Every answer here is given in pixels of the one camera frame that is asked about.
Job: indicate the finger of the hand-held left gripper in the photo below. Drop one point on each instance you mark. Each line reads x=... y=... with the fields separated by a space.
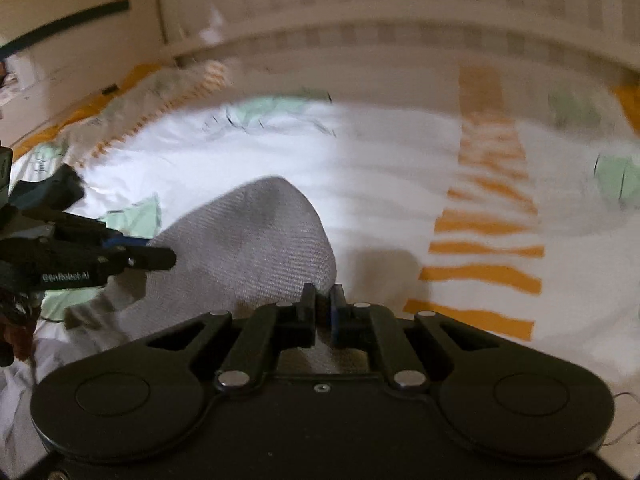
x=150 y=259
x=95 y=227

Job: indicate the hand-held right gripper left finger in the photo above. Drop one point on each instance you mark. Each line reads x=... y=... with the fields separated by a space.
x=307 y=312

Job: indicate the black folded garment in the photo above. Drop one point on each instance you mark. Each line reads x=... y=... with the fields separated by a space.
x=55 y=187

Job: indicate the wooden bed headboard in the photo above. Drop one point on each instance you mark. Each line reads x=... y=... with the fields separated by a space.
x=400 y=10

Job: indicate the grey knit hoodie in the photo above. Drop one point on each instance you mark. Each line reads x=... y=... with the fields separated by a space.
x=250 y=240

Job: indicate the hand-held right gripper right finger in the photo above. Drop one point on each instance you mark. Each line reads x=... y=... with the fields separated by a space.
x=334 y=321

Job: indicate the white leaf print blanket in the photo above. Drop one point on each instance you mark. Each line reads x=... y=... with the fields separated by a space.
x=375 y=170

